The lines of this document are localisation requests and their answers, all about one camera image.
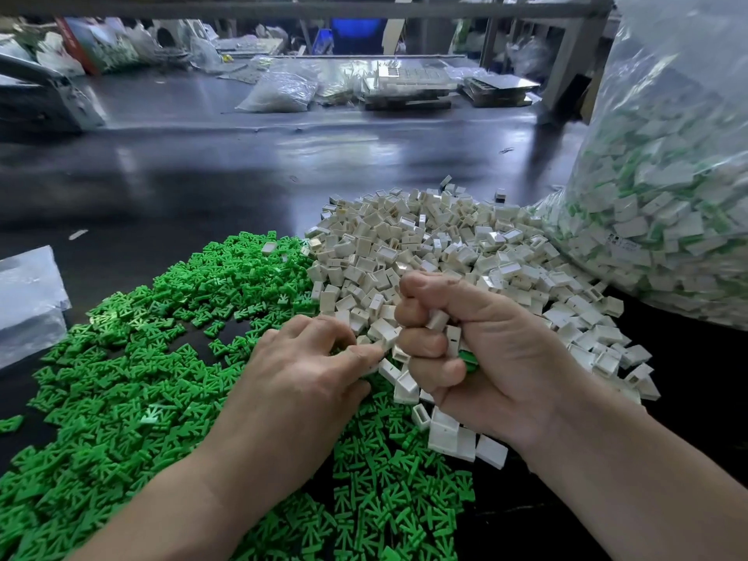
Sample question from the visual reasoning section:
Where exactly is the person's left hand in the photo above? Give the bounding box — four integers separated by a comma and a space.
199, 314, 386, 498

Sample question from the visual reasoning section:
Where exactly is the person's right hand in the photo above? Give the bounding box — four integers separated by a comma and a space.
393, 272, 582, 453

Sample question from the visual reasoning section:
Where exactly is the pile of white plastic caps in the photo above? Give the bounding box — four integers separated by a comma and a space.
304, 186, 662, 471

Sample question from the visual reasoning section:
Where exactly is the pile of green plastic clips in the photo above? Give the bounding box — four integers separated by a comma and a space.
0, 231, 477, 561

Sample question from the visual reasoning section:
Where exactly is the clear plastic bag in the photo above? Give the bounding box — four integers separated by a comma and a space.
531, 0, 748, 332

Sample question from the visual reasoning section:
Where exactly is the person's right forearm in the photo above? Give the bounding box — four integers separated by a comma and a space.
528, 385, 748, 561

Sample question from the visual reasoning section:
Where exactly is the person's left forearm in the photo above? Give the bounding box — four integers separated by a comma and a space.
68, 450, 264, 561

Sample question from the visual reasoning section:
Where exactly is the small clear bag of parts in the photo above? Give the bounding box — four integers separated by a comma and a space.
236, 69, 319, 115

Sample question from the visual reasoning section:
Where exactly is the dark flat tray stack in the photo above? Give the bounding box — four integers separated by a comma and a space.
461, 72, 542, 108

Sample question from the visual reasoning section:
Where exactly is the stack of clear flat bags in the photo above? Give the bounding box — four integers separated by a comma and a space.
0, 245, 72, 369

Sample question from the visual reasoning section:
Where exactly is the blue crate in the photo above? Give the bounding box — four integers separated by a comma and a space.
319, 19, 387, 56

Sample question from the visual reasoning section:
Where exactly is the grey metal horizontal bar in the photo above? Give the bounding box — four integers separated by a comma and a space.
0, 0, 612, 21

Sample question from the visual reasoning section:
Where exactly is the grey heat sealer machine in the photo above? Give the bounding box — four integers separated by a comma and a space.
0, 52, 107, 133

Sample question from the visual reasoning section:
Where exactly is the grey metal slanted post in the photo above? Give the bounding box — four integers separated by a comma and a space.
540, 0, 615, 122

